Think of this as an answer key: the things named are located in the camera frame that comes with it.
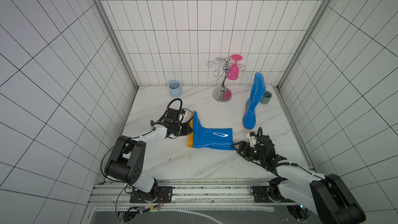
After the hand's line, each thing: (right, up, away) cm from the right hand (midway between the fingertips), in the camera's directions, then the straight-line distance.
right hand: (233, 145), depth 86 cm
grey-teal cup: (+28, +27, +21) cm, 44 cm away
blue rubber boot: (-12, +2, +6) cm, 13 cm away
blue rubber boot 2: (+14, +32, 0) cm, 35 cm away
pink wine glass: (+4, +45, +21) cm, 49 cm away
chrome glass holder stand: (-4, +45, +7) cm, 46 cm away
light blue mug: (-37, +33, +25) cm, 56 cm away
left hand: (-25, +6, +4) cm, 26 cm away
